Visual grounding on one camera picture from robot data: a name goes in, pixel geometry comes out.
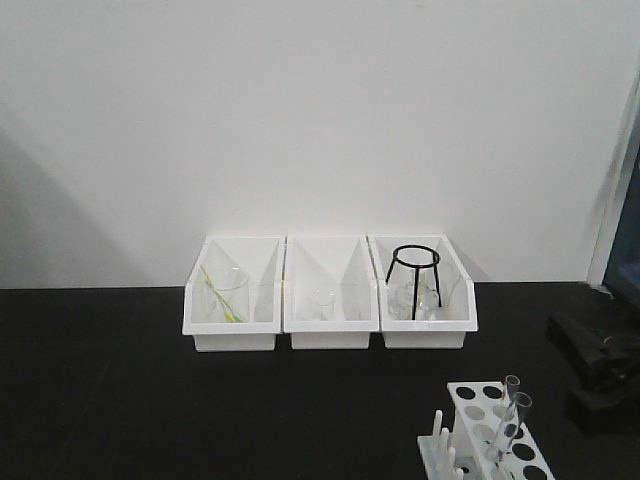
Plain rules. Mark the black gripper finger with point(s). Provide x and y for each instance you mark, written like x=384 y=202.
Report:
x=600 y=358
x=616 y=411

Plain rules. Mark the clear test tube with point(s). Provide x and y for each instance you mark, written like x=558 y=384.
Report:
x=509 y=426
x=510 y=387

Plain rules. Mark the white test tube rack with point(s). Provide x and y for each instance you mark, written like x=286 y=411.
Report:
x=460 y=452

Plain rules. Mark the right white storage bin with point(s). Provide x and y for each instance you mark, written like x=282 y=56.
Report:
x=460 y=317

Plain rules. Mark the white storage bin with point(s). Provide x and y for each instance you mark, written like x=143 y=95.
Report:
x=233 y=295
x=341 y=264
x=460 y=317

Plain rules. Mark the clear glassware under tripod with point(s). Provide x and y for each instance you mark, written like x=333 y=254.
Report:
x=429 y=303

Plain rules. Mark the middle white storage bin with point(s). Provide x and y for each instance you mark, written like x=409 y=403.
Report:
x=341 y=264

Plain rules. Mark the small glass beaker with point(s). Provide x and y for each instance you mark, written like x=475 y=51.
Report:
x=322 y=303

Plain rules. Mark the left white storage bin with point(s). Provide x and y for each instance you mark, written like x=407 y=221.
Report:
x=233 y=295

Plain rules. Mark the yellow green stirring stick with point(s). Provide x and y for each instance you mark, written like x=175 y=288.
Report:
x=222 y=297

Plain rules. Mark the glass beaker with sticks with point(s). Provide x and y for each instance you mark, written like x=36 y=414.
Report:
x=235 y=292

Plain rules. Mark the black wire tripod stand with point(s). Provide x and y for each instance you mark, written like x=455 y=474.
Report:
x=410 y=260

